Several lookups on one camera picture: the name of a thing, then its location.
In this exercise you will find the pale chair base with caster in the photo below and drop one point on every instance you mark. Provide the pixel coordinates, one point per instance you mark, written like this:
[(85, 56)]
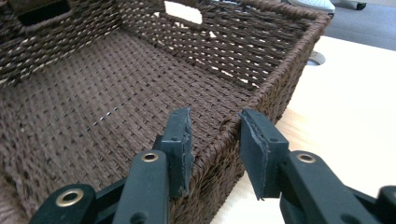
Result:
[(311, 4)]

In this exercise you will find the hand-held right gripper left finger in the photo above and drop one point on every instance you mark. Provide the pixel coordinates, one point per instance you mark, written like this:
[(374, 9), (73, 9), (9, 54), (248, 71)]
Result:
[(146, 186)]

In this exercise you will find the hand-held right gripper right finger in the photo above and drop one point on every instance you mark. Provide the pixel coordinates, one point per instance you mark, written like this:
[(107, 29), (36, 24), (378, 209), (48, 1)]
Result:
[(299, 186)]

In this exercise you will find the brown woven basket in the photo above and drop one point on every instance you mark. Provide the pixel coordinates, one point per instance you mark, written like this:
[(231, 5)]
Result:
[(109, 93)]

